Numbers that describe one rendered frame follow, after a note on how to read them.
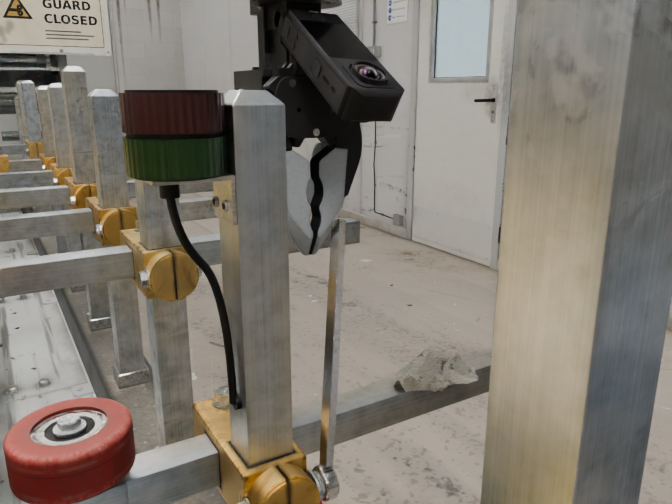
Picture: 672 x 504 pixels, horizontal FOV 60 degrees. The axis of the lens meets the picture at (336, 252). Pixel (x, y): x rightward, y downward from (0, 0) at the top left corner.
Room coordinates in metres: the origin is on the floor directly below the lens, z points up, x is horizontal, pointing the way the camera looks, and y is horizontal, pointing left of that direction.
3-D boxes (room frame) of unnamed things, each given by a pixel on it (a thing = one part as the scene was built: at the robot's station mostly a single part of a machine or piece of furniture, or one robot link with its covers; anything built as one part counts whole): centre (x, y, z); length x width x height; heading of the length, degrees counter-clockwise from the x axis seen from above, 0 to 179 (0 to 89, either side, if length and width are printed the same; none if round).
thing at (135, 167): (0.36, 0.10, 1.09); 0.06 x 0.06 x 0.02
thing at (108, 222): (0.83, 0.32, 0.95); 0.13 x 0.06 x 0.05; 31
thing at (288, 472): (0.40, 0.07, 0.85); 0.13 x 0.06 x 0.05; 31
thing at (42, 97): (1.45, 0.70, 0.90); 0.03 x 0.03 x 0.48; 31
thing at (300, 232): (0.49, 0.05, 1.04); 0.06 x 0.03 x 0.09; 31
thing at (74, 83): (1.02, 0.44, 0.93); 0.03 x 0.03 x 0.48; 31
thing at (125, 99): (0.36, 0.10, 1.11); 0.06 x 0.06 x 0.02
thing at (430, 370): (0.51, -0.09, 0.87); 0.09 x 0.07 x 0.02; 121
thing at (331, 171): (0.50, 0.02, 1.04); 0.06 x 0.03 x 0.09; 31
